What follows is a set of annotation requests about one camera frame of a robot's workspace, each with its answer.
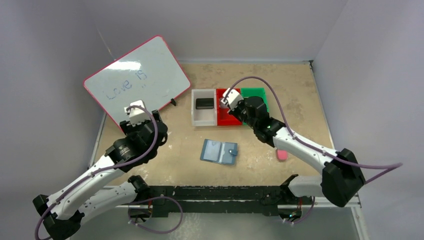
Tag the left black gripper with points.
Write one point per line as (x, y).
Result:
(156, 115)

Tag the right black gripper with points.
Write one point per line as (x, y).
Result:
(240, 110)

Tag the blue card holder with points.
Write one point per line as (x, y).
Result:
(219, 152)

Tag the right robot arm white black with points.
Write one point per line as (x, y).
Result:
(339, 180)

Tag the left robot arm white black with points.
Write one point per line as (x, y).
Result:
(63, 213)

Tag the black card in white bin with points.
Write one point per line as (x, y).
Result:
(204, 103)

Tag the green plastic bin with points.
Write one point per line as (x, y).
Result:
(255, 92)

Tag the red plastic bin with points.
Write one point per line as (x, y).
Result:
(223, 116)

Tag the white plastic bin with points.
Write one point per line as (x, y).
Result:
(203, 117)

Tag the pink grey eraser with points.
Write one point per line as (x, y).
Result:
(281, 155)

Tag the pink framed whiteboard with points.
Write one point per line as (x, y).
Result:
(149, 72)

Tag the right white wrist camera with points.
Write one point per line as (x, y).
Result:
(230, 99)

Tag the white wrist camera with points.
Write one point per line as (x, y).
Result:
(137, 113)
(230, 99)

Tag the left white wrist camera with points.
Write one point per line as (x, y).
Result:
(137, 113)

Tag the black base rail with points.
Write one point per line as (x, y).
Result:
(266, 200)

